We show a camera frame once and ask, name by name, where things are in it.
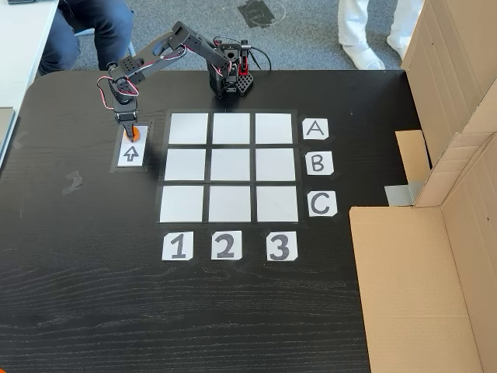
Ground white nine-square grid sheet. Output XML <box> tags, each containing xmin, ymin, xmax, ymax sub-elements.
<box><xmin>155</xmin><ymin>110</ymin><xmax>310</xmax><ymax>231</ymax></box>

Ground white arrow paper sheet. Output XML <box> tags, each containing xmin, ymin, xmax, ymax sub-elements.
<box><xmin>115</xmin><ymin>124</ymin><xmax>149</xmax><ymax>169</ymax></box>

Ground clear tape scraps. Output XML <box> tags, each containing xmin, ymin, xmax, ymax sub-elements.
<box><xmin>61</xmin><ymin>169</ymin><xmax>85</xmax><ymax>197</ymax></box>

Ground person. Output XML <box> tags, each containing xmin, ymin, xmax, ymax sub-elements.
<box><xmin>37</xmin><ymin>0</ymin><xmax>135</xmax><ymax>77</ymax></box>
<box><xmin>336</xmin><ymin>0</ymin><xmax>425</xmax><ymax>71</ymax></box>

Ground white side table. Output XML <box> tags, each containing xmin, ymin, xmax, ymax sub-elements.
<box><xmin>0</xmin><ymin>0</ymin><xmax>60</xmax><ymax>173</ymax></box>

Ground paper label number 1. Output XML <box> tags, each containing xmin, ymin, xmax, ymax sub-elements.
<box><xmin>162</xmin><ymin>232</ymin><xmax>194</xmax><ymax>262</ymax></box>

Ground black and red table clamp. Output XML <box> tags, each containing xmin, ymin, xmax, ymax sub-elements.
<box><xmin>238</xmin><ymin>38</ymin><xmax>252</xmax><ymax>75</ymax></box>

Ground paper label number 2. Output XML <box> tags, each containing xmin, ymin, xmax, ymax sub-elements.
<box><xmin>210</xmin><ymin>229</ymin><xmax>243</xmax><ymax>261</ymax></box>

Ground dark floor tape patch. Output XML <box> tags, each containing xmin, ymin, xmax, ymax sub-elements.
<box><xmin>236</xmin><ymin>0</ymin><xmax>287</xmax><ymax>30</ymax></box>

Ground paper label letter A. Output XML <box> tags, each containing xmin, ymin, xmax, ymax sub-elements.
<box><xmin>302</xmin><ymin>118</ymin><xmax>330</xmax><ymax>141</ymax></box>

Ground paper label number 3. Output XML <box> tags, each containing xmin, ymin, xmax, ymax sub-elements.
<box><xmin>266</xmin><ymin>231</ymin><xmax>299</xmax><ymax>262</ymax></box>

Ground paper label letter B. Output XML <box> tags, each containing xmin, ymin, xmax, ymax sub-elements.
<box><xmin>305</xmin><ymin>151</ymin><xmax>335</xmax><ymax>176</ymax></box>

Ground paper label letter C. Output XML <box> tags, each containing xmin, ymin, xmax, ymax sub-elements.
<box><xmin>308</xmin><ymin>190</ymin><xmax>339</xmax><ymax>218</ymax></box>

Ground large brown cardboard panel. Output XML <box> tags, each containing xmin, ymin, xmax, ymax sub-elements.
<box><xmin>349</xmin><ymin>131</ymin><xmax>497</xmax><ymax>373</ymax></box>
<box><xmin>394</xmin><ymin>0</ymin><xmax>497</xmax><ymax>204</ymax></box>

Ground black power cable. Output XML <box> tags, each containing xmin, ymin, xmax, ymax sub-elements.
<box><xmin>248</xmin><ymin>46</ymin><xmax>273</xmax><ymax>73</ymax></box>

